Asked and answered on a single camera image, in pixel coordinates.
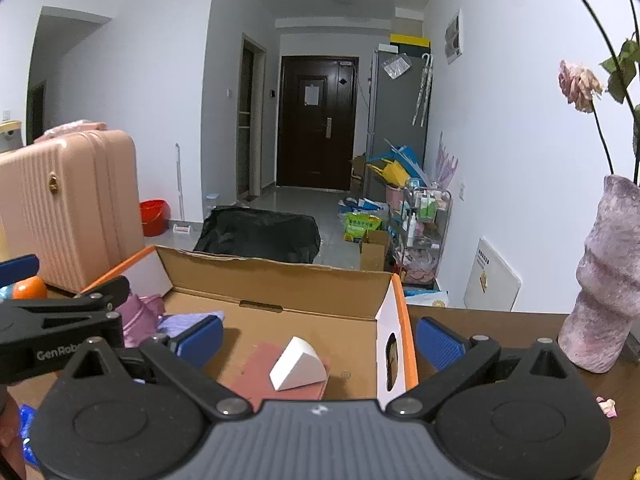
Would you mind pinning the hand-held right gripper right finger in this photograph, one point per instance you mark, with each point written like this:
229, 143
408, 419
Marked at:
440, 342

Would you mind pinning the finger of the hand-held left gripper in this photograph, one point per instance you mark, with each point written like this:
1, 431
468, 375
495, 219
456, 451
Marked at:
65, 305
20, 266

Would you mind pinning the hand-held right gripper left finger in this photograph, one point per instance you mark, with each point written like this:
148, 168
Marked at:
207, 340

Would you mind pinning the pink sponge block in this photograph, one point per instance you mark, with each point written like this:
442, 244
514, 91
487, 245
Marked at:
255, 370

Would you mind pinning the purple satin scrunchie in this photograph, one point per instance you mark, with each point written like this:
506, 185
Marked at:
140, 317

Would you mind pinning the white wedge sponge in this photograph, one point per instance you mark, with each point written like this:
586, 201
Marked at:
297, 365

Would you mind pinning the red cardboard box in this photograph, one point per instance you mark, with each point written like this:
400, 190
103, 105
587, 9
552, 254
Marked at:
310, 290

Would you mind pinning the person's left hand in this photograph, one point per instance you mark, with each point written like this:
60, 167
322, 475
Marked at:
11, 435

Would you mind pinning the orange fruit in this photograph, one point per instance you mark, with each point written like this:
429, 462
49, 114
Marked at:
31, 289

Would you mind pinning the blue tissue pack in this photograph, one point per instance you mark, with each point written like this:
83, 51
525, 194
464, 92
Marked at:
28, 430

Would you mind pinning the pink ribbed suitcase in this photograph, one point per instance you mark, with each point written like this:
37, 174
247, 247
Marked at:
75, 210

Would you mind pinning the white leaning board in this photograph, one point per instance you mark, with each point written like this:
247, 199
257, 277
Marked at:
492, 275

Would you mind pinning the small brown carton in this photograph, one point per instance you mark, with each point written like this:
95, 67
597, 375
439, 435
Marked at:
375, 250

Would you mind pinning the black bag on floor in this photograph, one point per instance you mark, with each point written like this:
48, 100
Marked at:
255, 235

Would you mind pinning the red plastic bucket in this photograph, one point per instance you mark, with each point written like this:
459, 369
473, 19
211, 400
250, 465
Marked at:
152, 217

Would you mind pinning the white mop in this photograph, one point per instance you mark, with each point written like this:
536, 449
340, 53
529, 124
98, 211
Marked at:
181, 210

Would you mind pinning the green and yellow sack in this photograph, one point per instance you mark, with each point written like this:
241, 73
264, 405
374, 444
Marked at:
361, 227

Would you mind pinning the mottled pink ceramic vase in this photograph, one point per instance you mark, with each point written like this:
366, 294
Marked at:
600, 285

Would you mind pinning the fallen rose petal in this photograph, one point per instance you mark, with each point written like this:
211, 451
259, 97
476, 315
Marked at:
606, 405

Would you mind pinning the purple folded umbrella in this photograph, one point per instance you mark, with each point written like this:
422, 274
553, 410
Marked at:
445, 162

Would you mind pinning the blue and yellow bags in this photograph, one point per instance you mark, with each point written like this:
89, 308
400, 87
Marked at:
395, 167

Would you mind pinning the open brown carton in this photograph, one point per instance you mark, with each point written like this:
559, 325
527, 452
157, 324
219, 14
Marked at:
357, 172

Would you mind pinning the grey refrigerator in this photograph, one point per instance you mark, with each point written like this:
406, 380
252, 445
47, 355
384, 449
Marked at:
395, 110

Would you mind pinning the dark brown entrance door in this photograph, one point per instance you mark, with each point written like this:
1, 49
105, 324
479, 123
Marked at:
317, 125

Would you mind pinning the folded white umbrella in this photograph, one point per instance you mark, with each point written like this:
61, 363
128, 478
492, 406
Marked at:
422, 90

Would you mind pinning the bunch of dried pink roses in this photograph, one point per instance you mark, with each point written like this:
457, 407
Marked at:
580, 85

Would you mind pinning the yellow and black box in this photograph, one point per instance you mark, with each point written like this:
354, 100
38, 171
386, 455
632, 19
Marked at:
410, 43

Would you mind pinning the white electrical panel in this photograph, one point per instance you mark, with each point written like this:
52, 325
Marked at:
453, 37

